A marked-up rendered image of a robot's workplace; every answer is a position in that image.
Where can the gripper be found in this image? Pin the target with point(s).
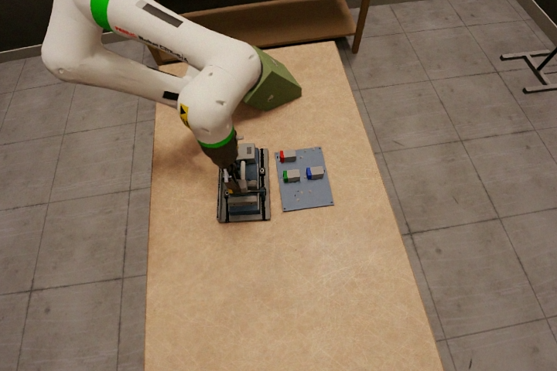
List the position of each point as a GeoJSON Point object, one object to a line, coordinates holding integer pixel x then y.
{"type": "Point", "coordinates": [228, 166]}

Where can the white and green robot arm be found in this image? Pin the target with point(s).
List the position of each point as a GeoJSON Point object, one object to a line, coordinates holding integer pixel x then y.
{"type": "Point", "coordinates": [221, 69]}

